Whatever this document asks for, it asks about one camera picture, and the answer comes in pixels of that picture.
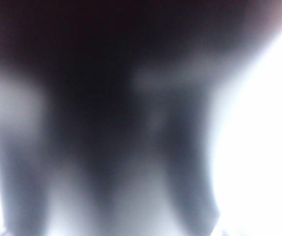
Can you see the black thermos with flip lid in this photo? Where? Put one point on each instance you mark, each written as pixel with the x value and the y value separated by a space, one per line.
pixel 94 98

